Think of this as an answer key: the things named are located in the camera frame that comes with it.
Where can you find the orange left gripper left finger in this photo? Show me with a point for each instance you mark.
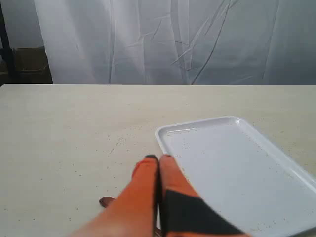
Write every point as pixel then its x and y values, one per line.
pixel 133 213

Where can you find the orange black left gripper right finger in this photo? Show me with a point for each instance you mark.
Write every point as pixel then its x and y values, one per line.
pixel 183 212

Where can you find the white plastic tray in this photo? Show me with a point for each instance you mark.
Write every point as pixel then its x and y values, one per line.
pixel 242 175

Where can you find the white backdrop curtain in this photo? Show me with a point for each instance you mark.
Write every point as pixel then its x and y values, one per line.
pixel 217 42

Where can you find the brown cardboard box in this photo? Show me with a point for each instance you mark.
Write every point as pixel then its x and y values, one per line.
pixel 32 65

